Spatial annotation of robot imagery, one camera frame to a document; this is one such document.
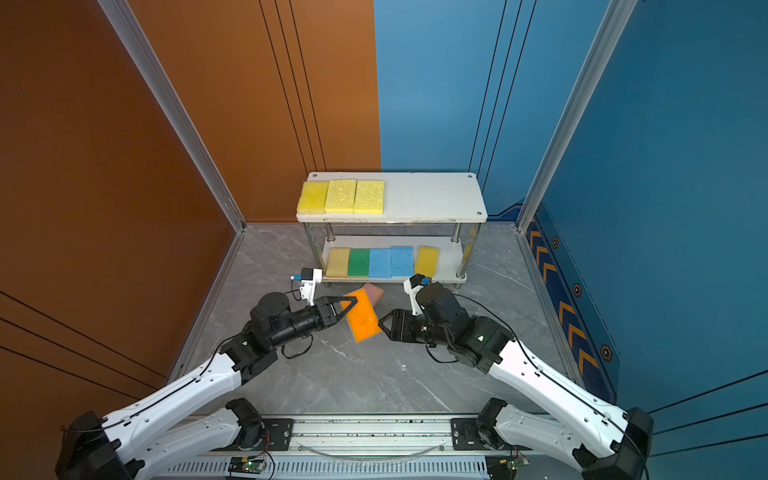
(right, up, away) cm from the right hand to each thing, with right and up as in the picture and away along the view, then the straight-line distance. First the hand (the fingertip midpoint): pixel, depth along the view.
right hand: (383, 326), depth 68 cm
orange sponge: (-5, +2, +1) cm, 5 cm away
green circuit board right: (+29, -34, +2) cm, 45 cm away
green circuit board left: (-33, -34, +3) cm, 47 cm away
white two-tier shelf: (+7, +32, +11) cm, 34 cm away
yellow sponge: (+14, +14, +31) cm, 37 cm away
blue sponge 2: (+5, +14, +31) cm, 35 cm away
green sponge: (-9, +14, +31) cm, 36 cm away
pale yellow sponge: (-16, +13, +31) cm, 38 cm away
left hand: (-6, +6, +1) cm, 8 cm away
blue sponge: (-2, +13, +31) cm, 34 cm away
